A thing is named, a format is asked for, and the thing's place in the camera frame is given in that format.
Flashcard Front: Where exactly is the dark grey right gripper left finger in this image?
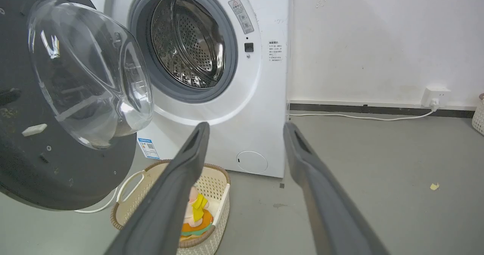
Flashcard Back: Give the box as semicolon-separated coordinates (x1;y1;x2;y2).
104;122;210;255

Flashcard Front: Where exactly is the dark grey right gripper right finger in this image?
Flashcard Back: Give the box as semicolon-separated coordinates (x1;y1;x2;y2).
283;122;390;255

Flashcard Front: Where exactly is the white front-load washing machine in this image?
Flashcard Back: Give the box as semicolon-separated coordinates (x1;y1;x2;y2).
78;0;295;179

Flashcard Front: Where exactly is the round black washing machine door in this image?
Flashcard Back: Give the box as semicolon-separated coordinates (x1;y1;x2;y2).
0;0;155;211

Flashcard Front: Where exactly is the doll with yellow orange clothes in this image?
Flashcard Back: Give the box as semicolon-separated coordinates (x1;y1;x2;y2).
180;186;214;242

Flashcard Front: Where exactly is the cream woven laundry basket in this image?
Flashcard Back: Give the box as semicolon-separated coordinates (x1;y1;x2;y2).
110;159;231;255

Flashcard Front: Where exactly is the white woven basket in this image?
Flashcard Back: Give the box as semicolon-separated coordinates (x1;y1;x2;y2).
472;93;484;136

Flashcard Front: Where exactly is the white power cable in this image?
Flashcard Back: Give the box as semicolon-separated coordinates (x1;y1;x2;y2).
289;104;439;121

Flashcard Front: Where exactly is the white wall power socket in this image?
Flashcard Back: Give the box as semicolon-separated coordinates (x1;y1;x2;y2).
421;86;451;109

